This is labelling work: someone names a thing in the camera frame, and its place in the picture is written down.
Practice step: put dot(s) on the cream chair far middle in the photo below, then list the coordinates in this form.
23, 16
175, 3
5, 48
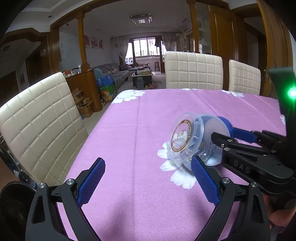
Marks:
186, 70

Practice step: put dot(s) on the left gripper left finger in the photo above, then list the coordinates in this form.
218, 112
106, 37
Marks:
44, 221

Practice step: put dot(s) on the right hand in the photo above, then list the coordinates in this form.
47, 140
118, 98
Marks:
279, 217

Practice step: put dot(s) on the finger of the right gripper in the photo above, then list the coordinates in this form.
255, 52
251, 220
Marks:
230, 145
266, 139

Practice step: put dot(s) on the ceiling lamp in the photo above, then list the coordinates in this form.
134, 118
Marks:
141, 19

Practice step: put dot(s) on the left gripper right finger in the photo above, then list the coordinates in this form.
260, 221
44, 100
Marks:
251, 222

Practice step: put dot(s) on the grey sofa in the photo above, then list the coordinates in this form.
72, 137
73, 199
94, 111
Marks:
119, 74

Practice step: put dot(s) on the colourful bag on floor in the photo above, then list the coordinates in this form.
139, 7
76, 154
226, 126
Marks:
107, 88

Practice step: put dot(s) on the black trash bin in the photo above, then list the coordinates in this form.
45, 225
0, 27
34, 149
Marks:
16, 200

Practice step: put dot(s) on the clear round plastic container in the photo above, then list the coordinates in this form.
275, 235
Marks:
191, 136

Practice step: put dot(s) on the pink floral tablecloth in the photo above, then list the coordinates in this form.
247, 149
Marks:
142, 195

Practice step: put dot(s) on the cream chair far right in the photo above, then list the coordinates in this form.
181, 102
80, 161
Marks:
244, 78

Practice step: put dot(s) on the wooden door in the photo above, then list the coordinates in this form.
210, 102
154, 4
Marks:
278, 45

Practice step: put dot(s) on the cream chair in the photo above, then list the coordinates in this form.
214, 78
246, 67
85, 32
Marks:
244, 78
186, 70
43, 129

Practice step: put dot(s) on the cream chair left side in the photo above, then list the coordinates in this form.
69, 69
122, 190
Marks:
43, 129

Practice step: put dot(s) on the cardboard boxes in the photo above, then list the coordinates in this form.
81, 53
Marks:
84, 104

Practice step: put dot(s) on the coffee table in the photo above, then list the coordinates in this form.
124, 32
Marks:
142, 75

